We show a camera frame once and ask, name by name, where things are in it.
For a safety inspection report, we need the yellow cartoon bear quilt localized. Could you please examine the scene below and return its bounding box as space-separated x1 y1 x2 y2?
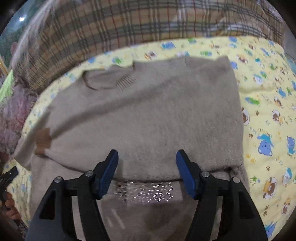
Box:
22 36 295 240

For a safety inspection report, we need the plaid beige blanket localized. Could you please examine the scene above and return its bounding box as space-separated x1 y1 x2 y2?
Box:
11 1 284 93

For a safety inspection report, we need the landscape wall painting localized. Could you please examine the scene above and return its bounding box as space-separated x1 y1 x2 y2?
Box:
1 0 45 67

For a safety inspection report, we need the light green pillow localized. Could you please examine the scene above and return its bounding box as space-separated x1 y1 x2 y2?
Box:
0 70 15 102

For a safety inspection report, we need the left hand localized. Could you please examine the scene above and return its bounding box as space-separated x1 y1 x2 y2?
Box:
1 192 21 221

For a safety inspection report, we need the pink floral cloth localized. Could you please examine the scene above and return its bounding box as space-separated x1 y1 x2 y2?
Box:
1 84 37 155

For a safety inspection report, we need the beige knit sweater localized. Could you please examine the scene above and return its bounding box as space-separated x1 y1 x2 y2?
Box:
15 56 248 240

